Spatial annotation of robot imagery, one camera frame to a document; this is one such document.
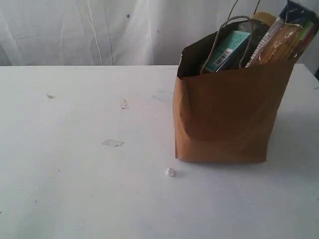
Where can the white paper ball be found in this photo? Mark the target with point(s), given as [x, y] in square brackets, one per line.
[170, 172]

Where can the large brown paper bag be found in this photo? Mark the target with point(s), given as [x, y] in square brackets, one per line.
[225, 116]

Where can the nut jar with gold lid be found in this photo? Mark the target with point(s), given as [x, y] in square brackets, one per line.
[235, 49]

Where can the spaghetti packet dark blue ends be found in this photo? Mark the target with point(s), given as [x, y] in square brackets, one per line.
[288, 37]

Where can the small white paper scrap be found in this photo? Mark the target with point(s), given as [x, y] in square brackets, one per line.
[124, 104]

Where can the clear tape piece on table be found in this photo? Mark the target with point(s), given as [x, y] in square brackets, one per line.
[112, 143]

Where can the white backdrop curtain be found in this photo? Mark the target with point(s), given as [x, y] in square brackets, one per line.
[112, 32]

